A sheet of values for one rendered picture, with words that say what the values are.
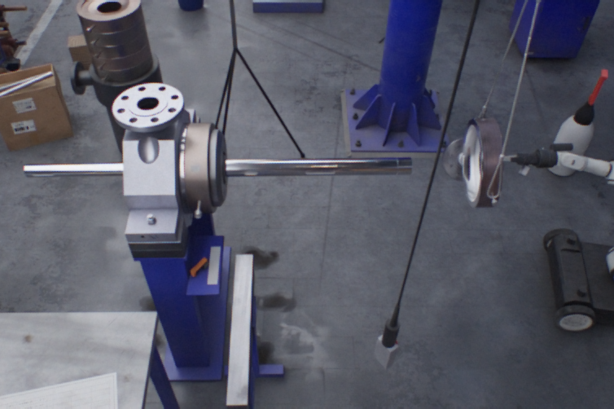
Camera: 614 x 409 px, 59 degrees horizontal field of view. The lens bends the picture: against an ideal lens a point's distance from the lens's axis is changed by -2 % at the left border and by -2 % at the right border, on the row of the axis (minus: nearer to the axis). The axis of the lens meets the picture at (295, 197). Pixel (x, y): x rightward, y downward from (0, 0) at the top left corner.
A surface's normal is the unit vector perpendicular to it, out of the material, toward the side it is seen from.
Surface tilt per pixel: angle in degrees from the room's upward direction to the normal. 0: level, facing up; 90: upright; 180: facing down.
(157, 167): 45
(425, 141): 0
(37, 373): 0
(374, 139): 0
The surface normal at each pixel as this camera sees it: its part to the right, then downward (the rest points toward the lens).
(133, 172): 0.02, 0.04
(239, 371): 0.00, -0.68
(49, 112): 0.38, 0.68
